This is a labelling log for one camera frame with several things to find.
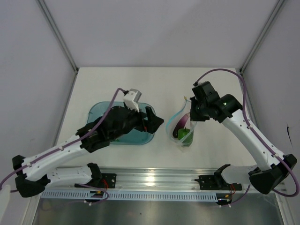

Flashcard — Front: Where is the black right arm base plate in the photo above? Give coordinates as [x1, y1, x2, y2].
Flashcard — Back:
[194, 175, 242, 191]

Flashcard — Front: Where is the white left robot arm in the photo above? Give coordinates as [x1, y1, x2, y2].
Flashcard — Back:
[12, 106, 164, 198]

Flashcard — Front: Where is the purple toy eggplant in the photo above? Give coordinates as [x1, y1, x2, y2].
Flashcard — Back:
[172, 113, 190, 138]

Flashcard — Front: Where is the aluminium frame post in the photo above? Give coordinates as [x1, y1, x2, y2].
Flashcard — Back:
[36, 0, 79, 73]
[239, 0, 288, 76]

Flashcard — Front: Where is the teal plastic tray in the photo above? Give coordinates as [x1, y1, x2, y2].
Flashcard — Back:
[87, 101, 154, 145]

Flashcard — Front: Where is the right aluminium frame post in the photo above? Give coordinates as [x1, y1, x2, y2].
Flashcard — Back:
[239, 0, 288, 76]

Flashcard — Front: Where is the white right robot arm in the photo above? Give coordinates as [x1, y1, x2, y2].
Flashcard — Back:
[190, 82, 297, 195]

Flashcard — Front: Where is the white slotted cable duct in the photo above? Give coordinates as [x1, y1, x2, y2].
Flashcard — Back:
[41, 189, 230, 202]

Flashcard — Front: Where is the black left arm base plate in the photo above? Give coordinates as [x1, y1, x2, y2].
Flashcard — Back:
[84, 173, 117, 189]

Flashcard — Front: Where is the clear zip top bag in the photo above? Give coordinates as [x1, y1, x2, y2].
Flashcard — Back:
[165, 96, 197, 152]

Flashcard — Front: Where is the left aluminium frame post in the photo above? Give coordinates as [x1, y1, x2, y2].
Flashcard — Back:
[36, 0, 79, 73]

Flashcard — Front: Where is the aluminium rail base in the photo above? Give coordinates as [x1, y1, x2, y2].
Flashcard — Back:
[44, 166, 288, 194]

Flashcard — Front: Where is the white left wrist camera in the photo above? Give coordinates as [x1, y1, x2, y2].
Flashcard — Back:
[123, 89, 142, 112]

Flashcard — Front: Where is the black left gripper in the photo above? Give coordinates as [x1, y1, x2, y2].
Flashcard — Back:
[111, 103, 164, 141]

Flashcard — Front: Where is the green toy bell pepper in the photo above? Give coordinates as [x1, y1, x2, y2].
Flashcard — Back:
[178, 127, 194, 147]

